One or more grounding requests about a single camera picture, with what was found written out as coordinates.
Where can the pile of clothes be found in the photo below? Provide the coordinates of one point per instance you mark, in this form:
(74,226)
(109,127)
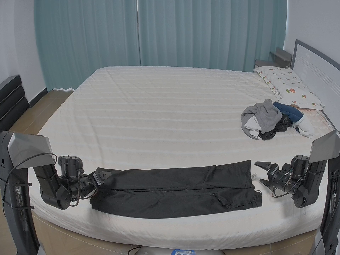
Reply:
(263,114)

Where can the bed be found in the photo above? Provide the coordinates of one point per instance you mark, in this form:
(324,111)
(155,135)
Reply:
(159,110)

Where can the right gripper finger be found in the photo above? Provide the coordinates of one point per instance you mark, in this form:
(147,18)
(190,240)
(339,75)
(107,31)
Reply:
(263,165)
(266,183)

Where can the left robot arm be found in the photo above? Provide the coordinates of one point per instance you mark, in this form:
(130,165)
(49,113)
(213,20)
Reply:
(24,147)

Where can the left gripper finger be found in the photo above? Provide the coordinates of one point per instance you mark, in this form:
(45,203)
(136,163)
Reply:
(105,174)

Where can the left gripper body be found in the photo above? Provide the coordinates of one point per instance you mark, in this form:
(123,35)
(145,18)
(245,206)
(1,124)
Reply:
(95,181)

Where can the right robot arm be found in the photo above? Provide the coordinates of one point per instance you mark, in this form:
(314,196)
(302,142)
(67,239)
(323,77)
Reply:
(322,147)

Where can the white printed pillow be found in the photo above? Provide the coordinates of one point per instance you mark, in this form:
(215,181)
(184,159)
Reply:
(289,85)

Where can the black T-shirt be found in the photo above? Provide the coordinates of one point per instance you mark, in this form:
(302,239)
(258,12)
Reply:
(172,192)

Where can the grey bedside table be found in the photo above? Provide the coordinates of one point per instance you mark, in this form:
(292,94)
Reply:
(281,54)

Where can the black chest of drawers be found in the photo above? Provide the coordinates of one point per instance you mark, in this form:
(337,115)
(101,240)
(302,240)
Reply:
(10,97)

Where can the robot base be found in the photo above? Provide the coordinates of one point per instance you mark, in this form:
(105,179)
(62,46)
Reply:
(159,251)

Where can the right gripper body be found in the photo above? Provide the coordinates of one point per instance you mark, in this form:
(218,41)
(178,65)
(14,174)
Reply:
(276,181)

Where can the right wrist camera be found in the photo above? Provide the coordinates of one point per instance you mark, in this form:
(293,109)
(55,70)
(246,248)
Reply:
(286,167)

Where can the blue-green curtain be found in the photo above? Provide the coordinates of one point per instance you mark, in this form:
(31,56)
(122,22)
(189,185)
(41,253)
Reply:
(87,30)
(212,22)

